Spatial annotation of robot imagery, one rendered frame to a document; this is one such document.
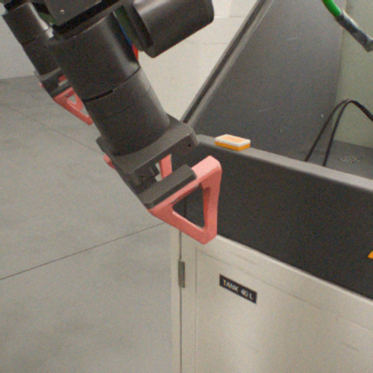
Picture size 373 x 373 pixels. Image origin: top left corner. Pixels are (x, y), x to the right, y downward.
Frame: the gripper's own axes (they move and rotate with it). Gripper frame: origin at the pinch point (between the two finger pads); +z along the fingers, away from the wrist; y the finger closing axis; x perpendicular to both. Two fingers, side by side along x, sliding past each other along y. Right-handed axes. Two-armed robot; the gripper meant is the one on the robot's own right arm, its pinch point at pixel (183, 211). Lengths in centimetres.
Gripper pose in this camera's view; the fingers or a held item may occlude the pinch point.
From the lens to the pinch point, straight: 47.7
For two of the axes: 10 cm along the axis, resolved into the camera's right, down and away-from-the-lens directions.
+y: -4.0, -3.4, 8.5
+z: 4.2, 7.6, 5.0
